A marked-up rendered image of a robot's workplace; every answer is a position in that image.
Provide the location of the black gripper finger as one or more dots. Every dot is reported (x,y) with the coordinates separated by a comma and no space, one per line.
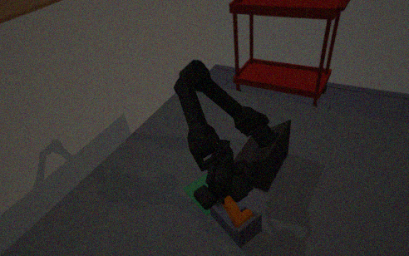
(221,199)

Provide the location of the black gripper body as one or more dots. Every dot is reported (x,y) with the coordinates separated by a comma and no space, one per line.
(207,200)

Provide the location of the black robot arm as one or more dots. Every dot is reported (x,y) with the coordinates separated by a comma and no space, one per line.
(202,137)

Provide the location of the orange l-shaped part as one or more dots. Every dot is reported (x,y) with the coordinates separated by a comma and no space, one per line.
(238,218)

